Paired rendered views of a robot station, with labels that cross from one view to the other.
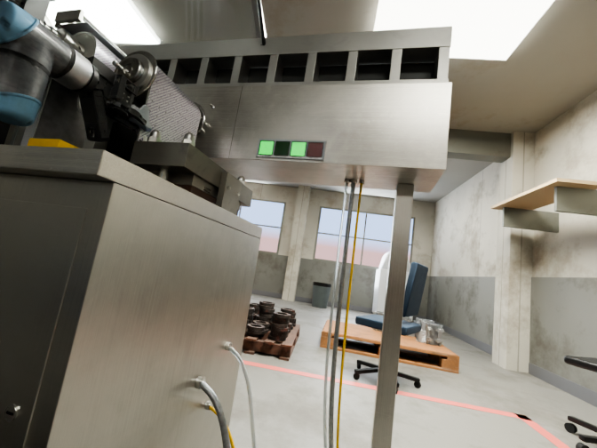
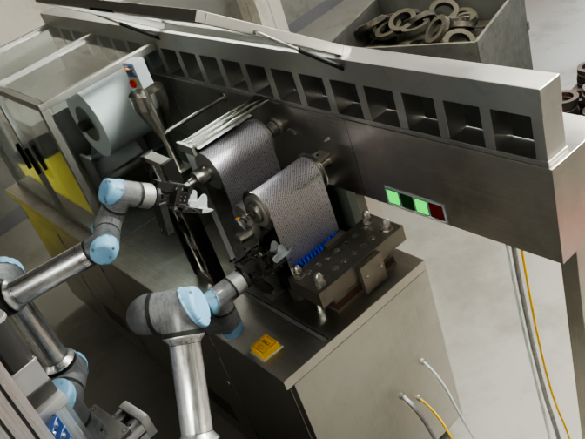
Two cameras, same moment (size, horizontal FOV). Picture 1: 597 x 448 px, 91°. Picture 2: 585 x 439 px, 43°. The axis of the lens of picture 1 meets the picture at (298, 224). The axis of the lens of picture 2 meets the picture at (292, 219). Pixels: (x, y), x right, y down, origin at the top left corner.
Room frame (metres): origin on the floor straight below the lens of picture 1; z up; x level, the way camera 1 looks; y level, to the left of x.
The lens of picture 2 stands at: (-0.62, -1.02, 2.47)
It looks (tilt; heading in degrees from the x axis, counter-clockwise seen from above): 32 degrees down; 45
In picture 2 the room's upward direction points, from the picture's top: 20 degrees counter-clockwise
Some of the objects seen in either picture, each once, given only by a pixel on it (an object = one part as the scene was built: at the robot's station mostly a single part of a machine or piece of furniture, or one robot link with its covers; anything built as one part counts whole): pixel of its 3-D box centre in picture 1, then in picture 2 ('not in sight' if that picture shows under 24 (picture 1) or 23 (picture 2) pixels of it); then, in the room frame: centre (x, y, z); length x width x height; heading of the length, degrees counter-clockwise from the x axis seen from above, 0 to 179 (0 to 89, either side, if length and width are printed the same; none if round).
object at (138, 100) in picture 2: not in sight; (148, 97); (1.06, 1.20, 1.50); 0.14 x 0.14 x 0.06
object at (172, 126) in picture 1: (170, 139); (307, 228); (0.87, 0.44, 1.11); 0.23 x 0.01 x 0.18; 165
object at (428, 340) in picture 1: (383, 332); not in sight; (3.62, -1.19, 0.20); 1.44 x 0.98 x 0.40; 83
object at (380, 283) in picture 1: (394, 284); not in sight; (6.75, -2.37, 0.77); 0.79 x 0.67 x 1.55; 82
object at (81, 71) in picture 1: (70, 69); (236, 282); (0.57, 0.52, 1.11); 0.08 x 0.05 x 0.08; 75
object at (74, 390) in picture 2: not in sight; (63, 404); (0.03, 0.88, 0.98); 0.13 x 0.12 x 0.14; 42
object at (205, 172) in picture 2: (67, 45); (201, 176); (0.81, 0.78, 1.33); 0.06 x 0.06 x 0.06; 75
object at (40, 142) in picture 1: (62, 153); (265, 347); (0.50, 0.43, 0.91); 0.07 x 0.07 x 0.02; 75
